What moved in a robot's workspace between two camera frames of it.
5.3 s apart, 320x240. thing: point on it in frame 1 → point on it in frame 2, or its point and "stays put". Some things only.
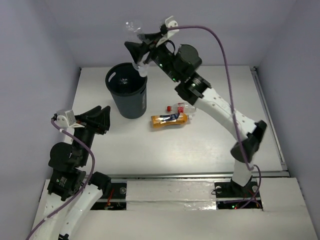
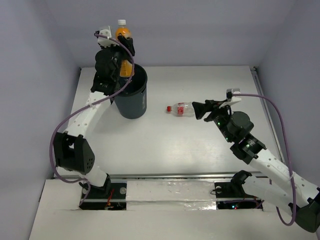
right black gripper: [138, 50] → [201, 108]
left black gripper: [91, 123] → [116, 46]
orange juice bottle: [169, 119] → [125, 65]
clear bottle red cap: [182, 107] stays put
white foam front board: [185, 209] stays put
